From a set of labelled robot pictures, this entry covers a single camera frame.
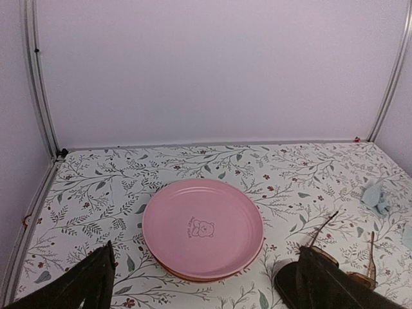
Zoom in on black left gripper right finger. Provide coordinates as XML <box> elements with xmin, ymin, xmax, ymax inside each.
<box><xmin>297</xmin><ymin>247</ymin><xmax>401</xmax><ymax>308</ymax></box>

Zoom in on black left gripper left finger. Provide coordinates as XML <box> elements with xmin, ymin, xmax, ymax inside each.
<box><xmin>7</xmin><ymin>241</ymin><xmax>115</xmax><ymax>308</ymax></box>

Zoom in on brown sunglasses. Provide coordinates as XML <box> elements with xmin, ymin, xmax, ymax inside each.
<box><xmin>299</xmin><ymin>211</ymin><xmax>377</xmax><ymax>290</ymax></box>

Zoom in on black glasses case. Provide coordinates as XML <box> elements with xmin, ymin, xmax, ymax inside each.
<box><xmin>273</xmin><ymin>261</ymin><xmax>300</xmax><ymax>309</ymax></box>

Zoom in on orange plate underneath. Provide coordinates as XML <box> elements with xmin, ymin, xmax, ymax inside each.
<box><xmin>153</xmin><ymin>238</ymin><xmax>266</xmax><ymax>283</ymax></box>

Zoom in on crumpled light blue cloth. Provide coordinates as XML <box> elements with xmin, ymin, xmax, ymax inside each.
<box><xmin>360</xmin><ymin>181</ymin><xmax>391</xmax><ymax>218</ymax></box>

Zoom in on pink plate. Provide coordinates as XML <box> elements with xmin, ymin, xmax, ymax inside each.
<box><xmin>142</xmin><ymin>179</ymin><xmax>264</xmax><ymax>278</ymax></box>

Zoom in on right aluminium frame post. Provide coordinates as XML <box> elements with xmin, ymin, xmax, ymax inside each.
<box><xmin>367</xmin><ymin>0</ymin><xmax>411</xmax><ymax>143</ymax></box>

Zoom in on aluminium frame post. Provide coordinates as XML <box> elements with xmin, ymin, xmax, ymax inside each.
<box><xmin>19</xmin><ymin>1</ymin><xmax>67</xmax><ymax>162</ymax></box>
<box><xmin>367</xmin><ymin>0</ymin><xmax>411</xmax><ymax>143</ymax></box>

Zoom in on left aluminium frame post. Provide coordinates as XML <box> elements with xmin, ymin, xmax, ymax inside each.
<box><xmin>19</xmin><ymin>1</ymin><xmax>67</xmax><ymax>162</ymax></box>

